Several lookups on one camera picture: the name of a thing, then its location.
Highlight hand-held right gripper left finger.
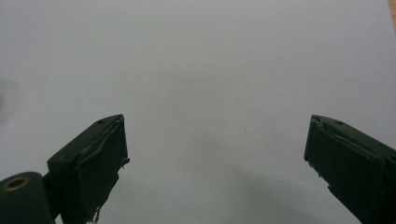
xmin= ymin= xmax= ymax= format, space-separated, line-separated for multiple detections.
xmin=43 ymin=113 xmax=131 ymax=224

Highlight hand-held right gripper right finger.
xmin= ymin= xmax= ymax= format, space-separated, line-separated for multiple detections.
xmin=304 ymin=114 xmax=396 ymax=224

